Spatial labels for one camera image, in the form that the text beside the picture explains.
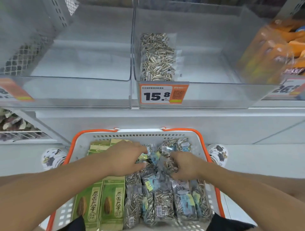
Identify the person's right hand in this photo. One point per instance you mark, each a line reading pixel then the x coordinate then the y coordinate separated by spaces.
pixel 188 166

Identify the person's left hand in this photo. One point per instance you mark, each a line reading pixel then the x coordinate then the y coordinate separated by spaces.
pixel 126 159

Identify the white orange shopping basket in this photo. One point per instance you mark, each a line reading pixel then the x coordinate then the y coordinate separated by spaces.
pixel 133 133

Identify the pile of seed packets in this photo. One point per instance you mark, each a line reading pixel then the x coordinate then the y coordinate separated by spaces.
pixel 162 202

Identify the white store shelf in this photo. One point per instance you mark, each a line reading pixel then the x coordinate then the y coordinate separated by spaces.
pixel 166 119

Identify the sunflower seed packets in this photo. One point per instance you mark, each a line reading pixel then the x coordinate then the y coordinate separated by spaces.
pixel 157 57

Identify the person's left forearm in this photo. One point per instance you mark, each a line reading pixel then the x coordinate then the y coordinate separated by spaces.
pixel 52 190

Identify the person's right forearm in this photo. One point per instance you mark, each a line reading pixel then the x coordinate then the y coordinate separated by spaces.
pixel 250 200

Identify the person's right shoe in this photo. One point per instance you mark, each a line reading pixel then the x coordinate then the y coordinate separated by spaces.
pixel 218 154

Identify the person's shoe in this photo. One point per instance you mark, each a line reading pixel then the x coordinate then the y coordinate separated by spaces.
pixel 218 154
pixel 53 158

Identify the person's left shoe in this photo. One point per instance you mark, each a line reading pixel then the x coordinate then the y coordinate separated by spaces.
pixel 53 158

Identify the person's right leg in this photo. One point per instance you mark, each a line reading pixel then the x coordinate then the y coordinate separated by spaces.
pixel 290 185

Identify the orange white price tag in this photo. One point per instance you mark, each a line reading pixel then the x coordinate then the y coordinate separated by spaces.
pixel 14 90
pixel 157 95
pixel 286 89

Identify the empty clear plastic bin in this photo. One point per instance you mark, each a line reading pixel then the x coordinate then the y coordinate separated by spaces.
pixel 90 59

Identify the pile of brown snack bags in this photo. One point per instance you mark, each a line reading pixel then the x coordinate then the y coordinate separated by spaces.
pixel 12 121

